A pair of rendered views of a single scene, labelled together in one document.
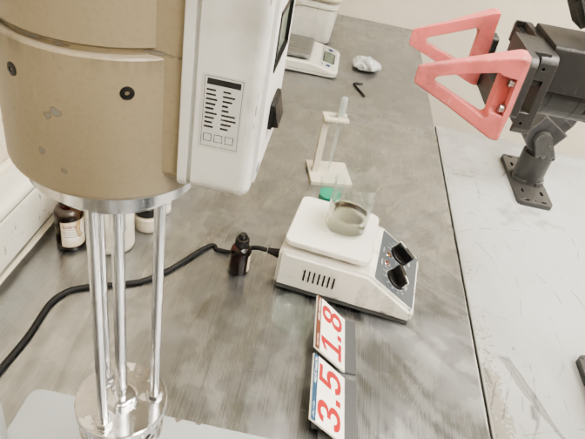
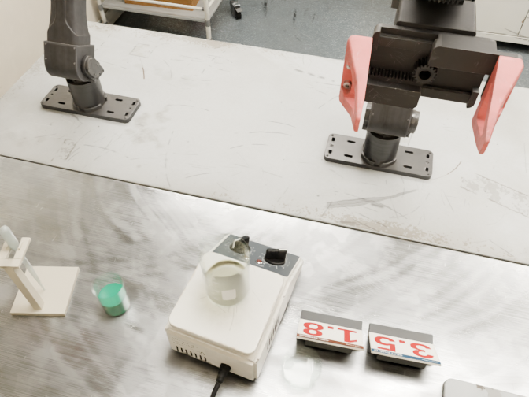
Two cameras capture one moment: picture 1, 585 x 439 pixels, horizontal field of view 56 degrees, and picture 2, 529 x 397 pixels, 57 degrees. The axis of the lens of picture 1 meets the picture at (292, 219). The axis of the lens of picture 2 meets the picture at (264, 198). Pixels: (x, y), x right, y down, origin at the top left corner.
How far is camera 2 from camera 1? 59 cm
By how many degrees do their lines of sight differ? 55
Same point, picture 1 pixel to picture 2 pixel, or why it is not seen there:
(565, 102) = not seen: hidden behind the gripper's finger
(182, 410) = not seen: outside the picture
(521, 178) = (96, 105)
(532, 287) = (247, 157)
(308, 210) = (197, 321)
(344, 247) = (263, 295)
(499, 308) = (274, 189)
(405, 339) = (316, 272)
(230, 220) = not seen: outside the picture
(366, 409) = (395, 320)
